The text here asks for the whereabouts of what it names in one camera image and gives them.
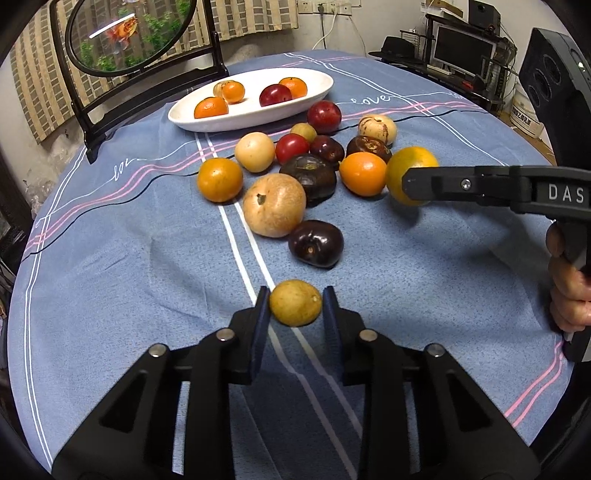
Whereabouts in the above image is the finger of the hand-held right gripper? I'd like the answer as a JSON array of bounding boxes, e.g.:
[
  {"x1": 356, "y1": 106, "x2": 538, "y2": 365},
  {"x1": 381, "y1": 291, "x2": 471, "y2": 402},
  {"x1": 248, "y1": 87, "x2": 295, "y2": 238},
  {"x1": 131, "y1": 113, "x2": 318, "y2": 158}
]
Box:
[{"x1": 401, "y1": 165, "x2": 513, "y2": 207}]

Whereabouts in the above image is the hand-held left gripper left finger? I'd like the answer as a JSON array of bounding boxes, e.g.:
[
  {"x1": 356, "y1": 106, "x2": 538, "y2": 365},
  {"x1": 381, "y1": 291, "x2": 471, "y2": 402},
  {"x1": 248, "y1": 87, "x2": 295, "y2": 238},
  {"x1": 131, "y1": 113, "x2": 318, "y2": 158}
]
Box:
[{"x1": 52, "y1": 286, "x2": 271, "y2": 480}]

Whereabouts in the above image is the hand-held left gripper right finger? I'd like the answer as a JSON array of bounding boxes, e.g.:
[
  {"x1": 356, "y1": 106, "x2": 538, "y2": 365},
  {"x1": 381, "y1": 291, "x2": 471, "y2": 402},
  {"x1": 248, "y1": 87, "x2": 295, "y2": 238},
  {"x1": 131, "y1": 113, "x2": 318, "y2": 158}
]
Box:
[{"x1": 322, "y1": 286, "x2": 541, "y2": 480}]

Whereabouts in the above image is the small yellow plum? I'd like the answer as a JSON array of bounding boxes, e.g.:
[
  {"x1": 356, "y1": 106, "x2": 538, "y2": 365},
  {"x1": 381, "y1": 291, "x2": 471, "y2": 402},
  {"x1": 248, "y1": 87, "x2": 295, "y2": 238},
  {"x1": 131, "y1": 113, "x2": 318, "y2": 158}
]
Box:
[
  {"x1": 290, "y1": 123, "x2": 318, "y2": 144},
  {"x1": 269, "y1": 279, "x2": 323, "y2": 328}
]

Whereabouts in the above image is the yellow-green mandarin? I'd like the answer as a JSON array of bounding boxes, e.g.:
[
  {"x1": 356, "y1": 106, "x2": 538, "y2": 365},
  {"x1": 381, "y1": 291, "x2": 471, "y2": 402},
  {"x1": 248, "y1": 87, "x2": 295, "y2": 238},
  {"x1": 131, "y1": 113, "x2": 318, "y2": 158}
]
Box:
[{"x1": 386, "y1": 146, "x2": 440, "y2": 207}]

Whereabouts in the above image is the dark purple plum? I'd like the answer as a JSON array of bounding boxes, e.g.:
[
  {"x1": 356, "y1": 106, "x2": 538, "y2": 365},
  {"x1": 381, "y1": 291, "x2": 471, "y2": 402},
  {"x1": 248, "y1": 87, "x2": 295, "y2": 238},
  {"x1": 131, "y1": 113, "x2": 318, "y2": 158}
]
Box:
[
  {"x1": 288, "y1": 220, "x2": 345, "y2": 269},
  {"x1": 309, "y1": 135, "x2": 345, "y2": 163},
  {"x1": 279, "y1": 154, "x2": 338, "y2": 207}
]

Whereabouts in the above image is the brownish purple plum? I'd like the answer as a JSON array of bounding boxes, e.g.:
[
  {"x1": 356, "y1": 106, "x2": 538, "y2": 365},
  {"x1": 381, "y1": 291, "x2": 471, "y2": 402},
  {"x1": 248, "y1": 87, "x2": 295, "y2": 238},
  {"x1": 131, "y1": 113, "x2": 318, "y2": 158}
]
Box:
[{"x1": 346, "y1": 135, "x2": 393, "y2": 160}]

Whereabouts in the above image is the large tan pear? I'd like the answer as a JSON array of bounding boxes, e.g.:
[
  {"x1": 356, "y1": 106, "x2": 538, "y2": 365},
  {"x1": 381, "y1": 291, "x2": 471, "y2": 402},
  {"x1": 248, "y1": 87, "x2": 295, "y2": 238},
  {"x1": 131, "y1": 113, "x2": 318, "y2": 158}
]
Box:
[{"x1": 242, "y1": 173, "x2": 307, "y2": 238}]

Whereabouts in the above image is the yellow-orange mandarin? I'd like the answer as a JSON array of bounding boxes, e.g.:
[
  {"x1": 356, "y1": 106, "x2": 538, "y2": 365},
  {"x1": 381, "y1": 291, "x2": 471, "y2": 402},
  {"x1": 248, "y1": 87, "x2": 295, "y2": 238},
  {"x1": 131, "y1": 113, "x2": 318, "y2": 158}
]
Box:
[{"x1": 197, "y1": 157, "x2": 245, "y2": 203}]

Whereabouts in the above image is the pale yellow round pear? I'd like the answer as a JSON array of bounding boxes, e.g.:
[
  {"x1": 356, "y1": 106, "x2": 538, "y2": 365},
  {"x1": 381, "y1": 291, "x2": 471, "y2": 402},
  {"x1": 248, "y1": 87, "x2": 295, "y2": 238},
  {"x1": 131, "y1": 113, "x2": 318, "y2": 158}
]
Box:
[{"x1": 234, "y1": 132, "x2": 276, "y2": 173}]

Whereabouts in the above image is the red tomato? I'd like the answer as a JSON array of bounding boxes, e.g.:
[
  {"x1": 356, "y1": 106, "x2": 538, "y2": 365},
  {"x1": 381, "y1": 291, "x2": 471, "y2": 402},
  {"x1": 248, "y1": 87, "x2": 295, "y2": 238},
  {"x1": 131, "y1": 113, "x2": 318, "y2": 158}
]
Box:
[{"x1": 275, "y1": 133, "x2": 310, "y2": 165}]

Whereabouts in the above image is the large red plum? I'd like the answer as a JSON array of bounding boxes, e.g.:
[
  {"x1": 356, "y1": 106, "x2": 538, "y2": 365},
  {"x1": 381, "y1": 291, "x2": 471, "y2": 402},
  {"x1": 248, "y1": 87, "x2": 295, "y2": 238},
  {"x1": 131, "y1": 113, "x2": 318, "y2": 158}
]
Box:
[{"x1": 259, "y1": 83, "x2": 294, "y2": 108}]

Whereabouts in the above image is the white oval plate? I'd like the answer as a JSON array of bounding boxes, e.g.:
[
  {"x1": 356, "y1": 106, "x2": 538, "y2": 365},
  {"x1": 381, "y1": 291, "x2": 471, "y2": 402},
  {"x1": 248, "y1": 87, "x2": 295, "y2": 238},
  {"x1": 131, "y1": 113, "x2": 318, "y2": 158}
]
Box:
[{"x1": 167, "y1": 68, "x2": 334, "y2": 133}]

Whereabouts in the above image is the large orange mandarin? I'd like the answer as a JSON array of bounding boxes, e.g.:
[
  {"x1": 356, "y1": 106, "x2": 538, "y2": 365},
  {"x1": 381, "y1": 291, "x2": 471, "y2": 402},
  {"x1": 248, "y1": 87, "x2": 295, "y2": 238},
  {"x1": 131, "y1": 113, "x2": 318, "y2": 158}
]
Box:
[{"x1": 193, "y1": 96, "x2": 230, "y2": 120}]

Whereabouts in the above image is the person's right hand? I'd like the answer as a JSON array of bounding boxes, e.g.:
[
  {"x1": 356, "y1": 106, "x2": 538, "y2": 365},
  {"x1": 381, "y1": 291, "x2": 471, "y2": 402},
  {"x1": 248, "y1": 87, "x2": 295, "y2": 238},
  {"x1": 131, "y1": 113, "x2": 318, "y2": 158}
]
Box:
[{"x1": 546, "y1": 222, "x2": 591, "y2": 334}]

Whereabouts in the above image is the white bucket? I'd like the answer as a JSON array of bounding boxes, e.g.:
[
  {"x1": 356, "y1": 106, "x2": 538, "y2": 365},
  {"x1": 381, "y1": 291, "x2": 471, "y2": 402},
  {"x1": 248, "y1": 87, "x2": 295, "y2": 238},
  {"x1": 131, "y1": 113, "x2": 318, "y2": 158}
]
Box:
[{"x1": 510, "y1": 90, "x2": 548, "y2": 137}]

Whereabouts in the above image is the black computer desk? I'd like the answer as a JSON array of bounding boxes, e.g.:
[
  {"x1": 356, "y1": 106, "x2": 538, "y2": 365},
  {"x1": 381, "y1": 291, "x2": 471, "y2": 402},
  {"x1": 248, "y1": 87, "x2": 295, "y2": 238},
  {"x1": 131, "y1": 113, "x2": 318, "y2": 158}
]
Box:
[{"x1": 367, "y1": 14, "x2": 527, "y2": 114}]

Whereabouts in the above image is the blue striped tablecloth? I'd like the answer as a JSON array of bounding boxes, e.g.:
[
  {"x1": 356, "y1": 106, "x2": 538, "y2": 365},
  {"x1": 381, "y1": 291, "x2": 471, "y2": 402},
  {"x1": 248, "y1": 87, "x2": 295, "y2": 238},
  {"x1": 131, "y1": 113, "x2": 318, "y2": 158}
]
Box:
[{"x1": 7, "y1": 50, "x2": 575, "y2": 476}]

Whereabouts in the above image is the computer monitor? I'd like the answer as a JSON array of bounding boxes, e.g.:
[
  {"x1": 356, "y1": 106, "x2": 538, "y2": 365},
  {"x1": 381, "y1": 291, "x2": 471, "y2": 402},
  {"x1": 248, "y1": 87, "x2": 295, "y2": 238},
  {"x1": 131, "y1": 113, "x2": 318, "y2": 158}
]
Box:
[{"x1": 430, "y1": 24, "x2": 502, "y2": 77}]

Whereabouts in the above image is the black hat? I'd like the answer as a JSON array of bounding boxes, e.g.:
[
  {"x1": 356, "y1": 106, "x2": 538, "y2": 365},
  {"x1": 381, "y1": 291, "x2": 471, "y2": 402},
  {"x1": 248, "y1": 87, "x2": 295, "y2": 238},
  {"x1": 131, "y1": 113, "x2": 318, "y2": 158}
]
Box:
[{"x1": 368, "y1": 36, "x2": 423, "y2": 63}]

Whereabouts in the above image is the black speaker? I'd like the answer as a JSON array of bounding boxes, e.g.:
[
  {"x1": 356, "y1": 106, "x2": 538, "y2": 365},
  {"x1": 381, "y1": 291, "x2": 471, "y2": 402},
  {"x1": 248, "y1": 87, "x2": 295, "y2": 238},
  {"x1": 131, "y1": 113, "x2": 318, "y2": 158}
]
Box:
[{"x1": 468, "y1": 0, "x2": 502, "y2": 24}]

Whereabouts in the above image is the cardboard box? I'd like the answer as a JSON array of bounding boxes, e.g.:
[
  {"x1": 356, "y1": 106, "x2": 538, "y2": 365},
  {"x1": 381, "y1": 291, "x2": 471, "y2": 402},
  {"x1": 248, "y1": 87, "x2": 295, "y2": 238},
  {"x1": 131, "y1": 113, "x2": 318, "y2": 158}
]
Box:
[{"x1": 422, "y1": 0, "x2": 467, "y2": 17}]

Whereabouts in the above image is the white power strip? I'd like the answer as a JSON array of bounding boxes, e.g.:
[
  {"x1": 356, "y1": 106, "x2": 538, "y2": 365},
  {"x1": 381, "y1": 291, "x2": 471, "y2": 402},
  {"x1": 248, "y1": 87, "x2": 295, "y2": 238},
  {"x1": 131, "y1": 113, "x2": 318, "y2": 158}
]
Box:
[{"x1": 316, "y1": 0, "x2": 363, "y2": 14}]

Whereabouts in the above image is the striped beige wall cloth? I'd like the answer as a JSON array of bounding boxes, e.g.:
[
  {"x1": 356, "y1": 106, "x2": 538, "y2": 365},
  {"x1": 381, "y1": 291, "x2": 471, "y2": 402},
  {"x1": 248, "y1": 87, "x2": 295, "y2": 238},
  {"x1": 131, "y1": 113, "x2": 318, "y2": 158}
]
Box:
[{"x1": 9, "y1": 0, "x2": 301, "y2": 146}]

